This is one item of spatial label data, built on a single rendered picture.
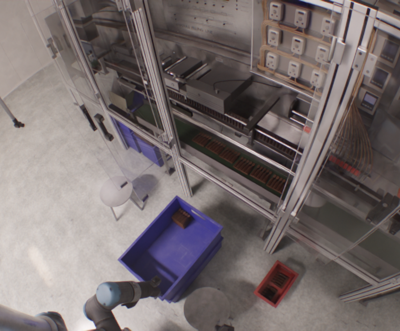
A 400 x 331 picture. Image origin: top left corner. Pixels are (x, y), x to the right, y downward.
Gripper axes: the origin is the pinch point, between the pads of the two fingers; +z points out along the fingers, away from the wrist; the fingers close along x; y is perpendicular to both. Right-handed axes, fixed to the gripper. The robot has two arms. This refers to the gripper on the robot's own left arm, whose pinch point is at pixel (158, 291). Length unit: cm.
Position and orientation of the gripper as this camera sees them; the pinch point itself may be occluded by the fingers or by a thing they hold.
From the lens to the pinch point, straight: 124.5
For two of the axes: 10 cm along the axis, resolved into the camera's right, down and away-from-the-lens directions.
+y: 5.3, -8.4, 0.5
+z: 4.3, 3.2, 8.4
